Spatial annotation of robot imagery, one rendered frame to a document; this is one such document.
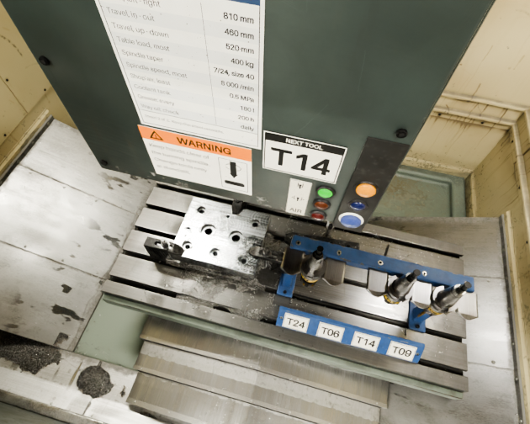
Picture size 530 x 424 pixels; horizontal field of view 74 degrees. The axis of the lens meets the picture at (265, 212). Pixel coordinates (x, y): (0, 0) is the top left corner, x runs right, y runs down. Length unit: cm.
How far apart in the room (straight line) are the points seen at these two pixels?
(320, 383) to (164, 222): 79
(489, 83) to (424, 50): 136
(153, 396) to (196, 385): 15
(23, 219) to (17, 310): 36
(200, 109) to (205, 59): 7
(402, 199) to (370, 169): 147
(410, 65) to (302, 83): 10
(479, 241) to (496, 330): 35
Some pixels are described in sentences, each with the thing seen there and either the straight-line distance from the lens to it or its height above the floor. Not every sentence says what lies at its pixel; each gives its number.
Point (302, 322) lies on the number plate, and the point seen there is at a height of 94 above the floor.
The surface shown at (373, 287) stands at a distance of 93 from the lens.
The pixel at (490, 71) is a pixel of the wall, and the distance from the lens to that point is 166.
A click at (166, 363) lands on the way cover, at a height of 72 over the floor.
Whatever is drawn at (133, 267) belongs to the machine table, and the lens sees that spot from 131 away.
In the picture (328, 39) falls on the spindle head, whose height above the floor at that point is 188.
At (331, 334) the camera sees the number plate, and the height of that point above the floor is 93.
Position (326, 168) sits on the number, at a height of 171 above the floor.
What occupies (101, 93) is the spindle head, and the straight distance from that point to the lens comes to 49.
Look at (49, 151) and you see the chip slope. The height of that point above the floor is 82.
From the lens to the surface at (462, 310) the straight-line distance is 101.
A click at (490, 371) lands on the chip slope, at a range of 146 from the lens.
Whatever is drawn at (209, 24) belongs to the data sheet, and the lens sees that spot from 36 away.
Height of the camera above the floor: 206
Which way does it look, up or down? 59 degrees down
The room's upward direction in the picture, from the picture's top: 3 degrees clockwise
